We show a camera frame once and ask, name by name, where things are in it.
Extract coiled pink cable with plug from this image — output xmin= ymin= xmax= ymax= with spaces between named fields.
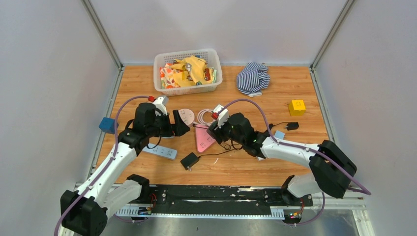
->
xmin=194 ymin=109 xmax=217 ymax=128

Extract round pink power strip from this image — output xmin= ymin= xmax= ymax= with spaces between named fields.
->
xmin=179 ymin=109 xmax=195 ymax=127

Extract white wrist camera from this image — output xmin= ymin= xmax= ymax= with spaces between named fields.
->
xmin=153 ymin=95 xmax=169 ymax=116
xmin=213 ymin=104 xmax=230 ymax=128

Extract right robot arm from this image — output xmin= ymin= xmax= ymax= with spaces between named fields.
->
xmin=207 ymin=113 xmax=357 ymax=206

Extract yellow patterned clothes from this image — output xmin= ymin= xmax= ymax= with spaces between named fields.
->
xmin=159 ymin=55 xmax=217 ymax=89

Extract black power adapter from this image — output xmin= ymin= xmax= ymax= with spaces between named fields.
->
xmin=180 ymin=152 xmax=200 ymax=171

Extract white plastic basket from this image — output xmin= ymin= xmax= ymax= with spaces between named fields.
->
xmin=153 ymin=49 xmax=223 ymax=96

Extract pink triangular power strip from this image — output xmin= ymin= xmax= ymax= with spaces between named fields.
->
xmin=194 ymin=124 xmax=216 ymax=153

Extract aluminium frame rail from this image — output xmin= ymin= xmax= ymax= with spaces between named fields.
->
xmin=81 ymin=0 xmax=123 ymax=71

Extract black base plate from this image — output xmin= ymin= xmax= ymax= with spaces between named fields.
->
xmin=132 ymin=185 xmax=313 ymax=216

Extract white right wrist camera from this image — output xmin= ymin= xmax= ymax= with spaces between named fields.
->
xmin=213 ymin=104 xmax=230 ymax=128

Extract yellow cube socket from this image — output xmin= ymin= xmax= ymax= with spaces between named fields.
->
xmin=288 ymin=100 xmax=306 ymax=116

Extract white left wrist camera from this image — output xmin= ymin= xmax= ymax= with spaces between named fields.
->
xmin=153 ymin=95 xmax=169 ymax=116

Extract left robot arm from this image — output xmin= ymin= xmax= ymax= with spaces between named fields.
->
xmin=56 ymin=102 xmax=190 ymax=236

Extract blue cube socket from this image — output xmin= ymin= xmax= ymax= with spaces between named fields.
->
xmin=99 ymin=117 xmax=119 ymax=134

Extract blue white striped cloth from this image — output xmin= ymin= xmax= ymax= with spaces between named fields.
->
xmin=237 ymin=62 xmax=270 ymax=97

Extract thin black adapter cable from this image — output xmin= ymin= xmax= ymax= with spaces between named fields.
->
xmin=198 ymin=138 xmax=258 ymax=158

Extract white power strip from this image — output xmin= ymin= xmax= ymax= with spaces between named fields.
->
xmin=142 ymin=146 xmax=178 ymax=160

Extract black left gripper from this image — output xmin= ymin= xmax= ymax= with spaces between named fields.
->
xmin=147 ymin=110 xmax=189 ymax=138

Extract light blue charger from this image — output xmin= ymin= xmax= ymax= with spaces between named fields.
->
xmin=274 ymin=130 xmax=285 ymax=139

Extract small black plug adapter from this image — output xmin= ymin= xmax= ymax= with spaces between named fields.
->
xmin=269 ymin=122 xmax=299 ymax=131

